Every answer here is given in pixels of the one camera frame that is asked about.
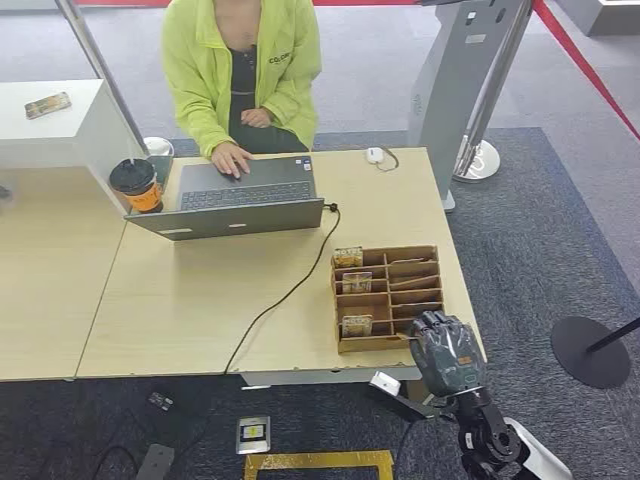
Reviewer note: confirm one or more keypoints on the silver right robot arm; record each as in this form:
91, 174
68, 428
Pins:
492, 437

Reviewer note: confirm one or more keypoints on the patterned phone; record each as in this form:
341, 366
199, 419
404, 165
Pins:
47, 105

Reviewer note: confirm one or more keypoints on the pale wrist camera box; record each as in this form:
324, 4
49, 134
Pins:
386, 383

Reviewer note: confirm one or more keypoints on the person's hand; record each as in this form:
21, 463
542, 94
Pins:
231, 160
256, 118

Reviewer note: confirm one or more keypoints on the silver floor box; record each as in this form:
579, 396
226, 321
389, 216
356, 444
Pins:
253, 434

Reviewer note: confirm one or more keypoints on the grey power strip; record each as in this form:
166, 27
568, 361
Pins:
155, 462

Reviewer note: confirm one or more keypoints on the person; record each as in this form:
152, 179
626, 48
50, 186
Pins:
200, 73

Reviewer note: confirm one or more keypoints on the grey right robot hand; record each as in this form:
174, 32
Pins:
447, 358

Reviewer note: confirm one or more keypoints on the person's left hand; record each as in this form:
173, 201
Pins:
256, 118

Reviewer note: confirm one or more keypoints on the wooden card holder rack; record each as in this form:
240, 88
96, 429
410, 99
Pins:
387, 301

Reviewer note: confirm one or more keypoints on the yellow floor tape frame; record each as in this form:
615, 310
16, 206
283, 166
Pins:
320, 460

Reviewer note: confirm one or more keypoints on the red barrier belt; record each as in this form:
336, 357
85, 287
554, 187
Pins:
583, 63

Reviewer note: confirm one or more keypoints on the white computer mouse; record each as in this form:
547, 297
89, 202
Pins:
374, 155

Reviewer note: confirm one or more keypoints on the patterned card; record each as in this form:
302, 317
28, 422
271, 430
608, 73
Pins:
357, 283
357, 326
349, 256

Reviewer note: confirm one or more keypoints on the grey laptop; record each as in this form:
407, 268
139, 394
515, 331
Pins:
240, 199

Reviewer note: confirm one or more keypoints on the orange coffee cup black lid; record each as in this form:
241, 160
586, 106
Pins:
136, 185

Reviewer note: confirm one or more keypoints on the black stanchion base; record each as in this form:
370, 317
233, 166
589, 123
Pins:
590, 354

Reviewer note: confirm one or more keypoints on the person's right hand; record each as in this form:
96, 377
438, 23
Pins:
231, 160

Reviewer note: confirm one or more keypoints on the grey platform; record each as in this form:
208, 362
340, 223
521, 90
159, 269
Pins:
605, 14

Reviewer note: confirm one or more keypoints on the grey kiosk stand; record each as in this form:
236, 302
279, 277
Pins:
450, 93

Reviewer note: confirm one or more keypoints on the white counter block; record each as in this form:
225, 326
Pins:
55, 136

